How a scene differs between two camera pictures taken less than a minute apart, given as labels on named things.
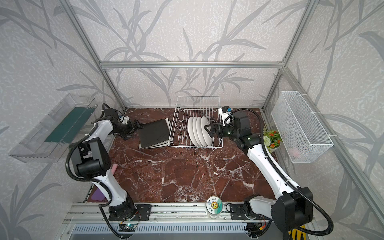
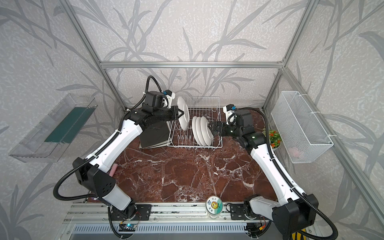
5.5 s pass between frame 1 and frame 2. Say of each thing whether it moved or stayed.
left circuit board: stayed
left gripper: moved
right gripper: stayed
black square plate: stayed
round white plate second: stayed
